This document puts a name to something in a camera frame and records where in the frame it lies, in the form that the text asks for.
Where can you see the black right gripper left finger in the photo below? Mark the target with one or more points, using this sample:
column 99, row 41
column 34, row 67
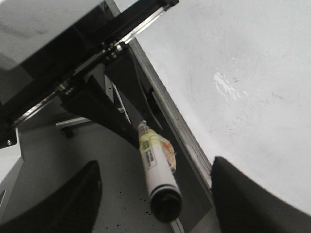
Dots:
column 89, row 100

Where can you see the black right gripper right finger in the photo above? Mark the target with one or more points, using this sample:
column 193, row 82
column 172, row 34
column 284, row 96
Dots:
column 125, row 72

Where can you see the white black whiteboard marker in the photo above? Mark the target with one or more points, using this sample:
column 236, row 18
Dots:
column 159, row 163

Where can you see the white whiteboard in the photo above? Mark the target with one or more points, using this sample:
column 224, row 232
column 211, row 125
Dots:
column 239, row 72

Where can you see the grey aluminium whiteboard tray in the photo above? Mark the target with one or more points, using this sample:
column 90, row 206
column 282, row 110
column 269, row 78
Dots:
column 193, row 168

